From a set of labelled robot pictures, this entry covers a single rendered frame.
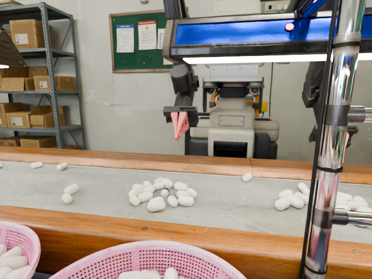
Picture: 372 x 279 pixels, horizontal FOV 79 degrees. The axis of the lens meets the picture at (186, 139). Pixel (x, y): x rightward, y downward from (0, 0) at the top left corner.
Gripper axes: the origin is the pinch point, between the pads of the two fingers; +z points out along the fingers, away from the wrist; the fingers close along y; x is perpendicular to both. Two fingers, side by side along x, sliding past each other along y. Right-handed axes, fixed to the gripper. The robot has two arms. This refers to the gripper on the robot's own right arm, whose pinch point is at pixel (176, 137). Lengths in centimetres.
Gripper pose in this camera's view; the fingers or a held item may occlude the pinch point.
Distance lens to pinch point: 64.1
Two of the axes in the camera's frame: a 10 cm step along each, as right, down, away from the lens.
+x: 1.3, 6.1, 7.8
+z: -1.4, 7.9, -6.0
